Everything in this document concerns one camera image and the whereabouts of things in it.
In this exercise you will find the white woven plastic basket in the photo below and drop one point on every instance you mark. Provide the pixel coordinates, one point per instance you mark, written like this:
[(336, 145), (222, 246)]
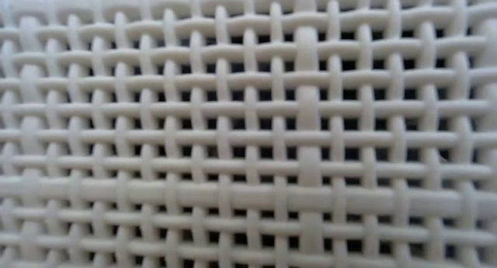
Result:
[(248, 128)]

